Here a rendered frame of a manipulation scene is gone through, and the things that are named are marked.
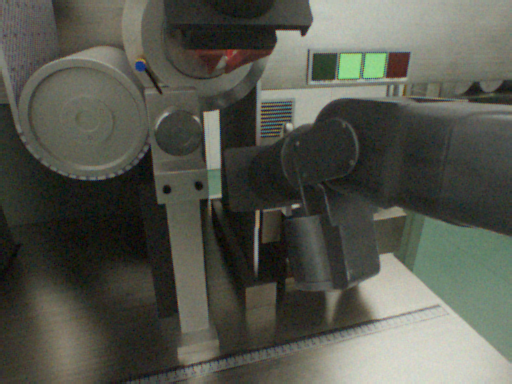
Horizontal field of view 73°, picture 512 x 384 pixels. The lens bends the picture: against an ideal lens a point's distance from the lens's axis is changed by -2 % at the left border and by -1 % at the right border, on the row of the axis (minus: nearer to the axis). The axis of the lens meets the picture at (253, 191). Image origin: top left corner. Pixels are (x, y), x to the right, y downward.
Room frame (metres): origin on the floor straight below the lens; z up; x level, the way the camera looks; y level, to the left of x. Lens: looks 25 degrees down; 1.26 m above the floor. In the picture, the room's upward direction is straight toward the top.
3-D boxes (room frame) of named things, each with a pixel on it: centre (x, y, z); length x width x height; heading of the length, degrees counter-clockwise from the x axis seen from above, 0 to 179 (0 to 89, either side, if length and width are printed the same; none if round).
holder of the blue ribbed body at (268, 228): (0.52, 0.00, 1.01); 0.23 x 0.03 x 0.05; 16
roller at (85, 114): (0.47, 0.20, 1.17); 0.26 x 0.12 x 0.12; 16
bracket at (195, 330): (0.33, 0.08, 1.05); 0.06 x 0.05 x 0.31; 16
